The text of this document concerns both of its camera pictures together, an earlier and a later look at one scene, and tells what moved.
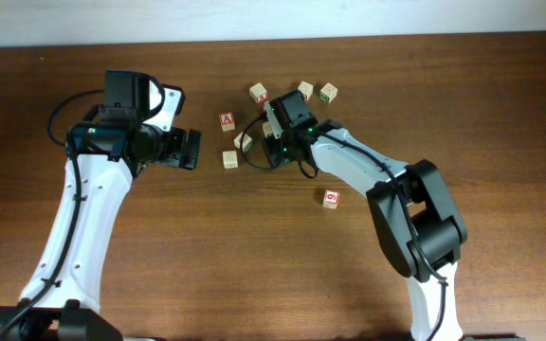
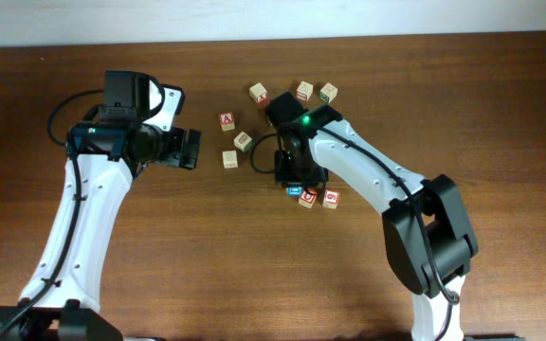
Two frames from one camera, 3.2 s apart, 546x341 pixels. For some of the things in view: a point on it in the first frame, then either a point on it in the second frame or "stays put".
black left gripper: (173, 155) stays put
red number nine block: (331, 199) stays put
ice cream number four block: (267, 128) → (294, 190)
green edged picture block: (328, 93) stays put
